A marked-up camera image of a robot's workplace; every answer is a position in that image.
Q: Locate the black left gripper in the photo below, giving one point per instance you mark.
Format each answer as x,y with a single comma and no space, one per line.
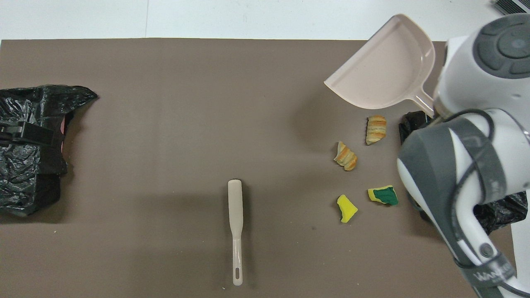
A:
41,137

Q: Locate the beige hand brush black bristles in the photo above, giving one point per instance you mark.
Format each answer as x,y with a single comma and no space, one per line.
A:
234,198

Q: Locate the striped croissant piece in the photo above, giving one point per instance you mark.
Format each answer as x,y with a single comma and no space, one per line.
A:
377,129
345,156

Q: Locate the yellow sponge piece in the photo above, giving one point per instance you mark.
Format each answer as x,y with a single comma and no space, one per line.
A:
347,208

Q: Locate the beige plastic dustpan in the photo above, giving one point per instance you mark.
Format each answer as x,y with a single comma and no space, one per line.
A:
381,70

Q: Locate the green and yellow sponge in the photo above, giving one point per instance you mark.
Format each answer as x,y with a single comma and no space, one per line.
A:
383,195

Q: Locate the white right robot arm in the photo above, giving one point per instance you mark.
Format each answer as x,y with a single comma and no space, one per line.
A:
476,74

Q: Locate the pink bin box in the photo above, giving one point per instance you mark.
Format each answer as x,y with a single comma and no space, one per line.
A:
63,125

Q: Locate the black trash bag bin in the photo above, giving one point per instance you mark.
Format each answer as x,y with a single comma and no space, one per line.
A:
414,124
25,182

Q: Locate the brown table mat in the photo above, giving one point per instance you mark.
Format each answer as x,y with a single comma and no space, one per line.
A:
207,66

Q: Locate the dark ribbed panel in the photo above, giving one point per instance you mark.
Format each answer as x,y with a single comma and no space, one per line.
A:
511,5

